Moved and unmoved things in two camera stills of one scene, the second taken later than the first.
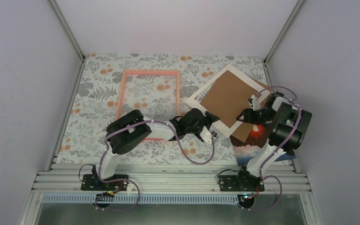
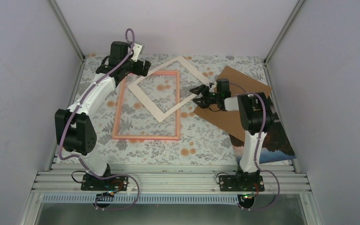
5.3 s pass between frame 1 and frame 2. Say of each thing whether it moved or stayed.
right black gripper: moved
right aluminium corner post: stayed
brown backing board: stayed
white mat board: moved
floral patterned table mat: stayed
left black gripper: moved
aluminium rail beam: stayed
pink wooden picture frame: stayed
